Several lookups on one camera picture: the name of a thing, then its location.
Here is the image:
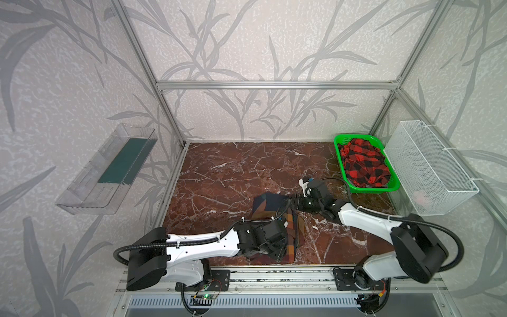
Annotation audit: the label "multicolour plaid shirt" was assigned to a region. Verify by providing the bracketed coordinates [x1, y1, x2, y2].
[250, 192, 306, 264]

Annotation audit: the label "green plastic basket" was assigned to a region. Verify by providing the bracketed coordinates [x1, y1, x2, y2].
[334, 134, 400, 194]

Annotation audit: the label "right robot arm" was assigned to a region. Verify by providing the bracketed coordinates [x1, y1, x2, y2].
[292, 177, 449, 289]

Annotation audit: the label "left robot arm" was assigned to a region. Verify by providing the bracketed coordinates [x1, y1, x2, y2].
[114, 217, 289, 291]

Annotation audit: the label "red black plaid shirt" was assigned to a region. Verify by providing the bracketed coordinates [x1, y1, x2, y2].
[339, 138, 392, 188]

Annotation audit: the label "pink object in basket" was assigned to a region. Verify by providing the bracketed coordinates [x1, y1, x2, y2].
[412, 190, 432, 206]

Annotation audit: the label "aluminium front rail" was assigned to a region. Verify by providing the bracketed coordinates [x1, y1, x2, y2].
[114, 265, 449, 295]

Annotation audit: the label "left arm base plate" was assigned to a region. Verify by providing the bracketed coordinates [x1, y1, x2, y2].
[184, 269, 231, 292]

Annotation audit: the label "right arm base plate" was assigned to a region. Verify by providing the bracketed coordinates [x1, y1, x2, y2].
[332, 267, 389, 293]

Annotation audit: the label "white wire mesh basket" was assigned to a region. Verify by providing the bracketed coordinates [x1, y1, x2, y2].
[384, 120, 479, 216]

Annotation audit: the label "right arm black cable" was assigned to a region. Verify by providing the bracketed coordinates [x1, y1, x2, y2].
[320, 177, 465, 274]

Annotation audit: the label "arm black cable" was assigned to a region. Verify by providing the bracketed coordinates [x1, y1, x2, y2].
[320, 177, 465, 274]
[112, 197, 292, 267]

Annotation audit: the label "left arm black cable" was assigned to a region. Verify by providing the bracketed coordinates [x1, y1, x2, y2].
[112, 197, 292, 267]

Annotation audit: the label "aluminium frame bars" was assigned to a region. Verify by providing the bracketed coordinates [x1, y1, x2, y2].
[110, 0, 507, 231]

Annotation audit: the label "clear plastic wall bin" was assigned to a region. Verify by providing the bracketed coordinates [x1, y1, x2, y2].
[55, 124, 158, 215]

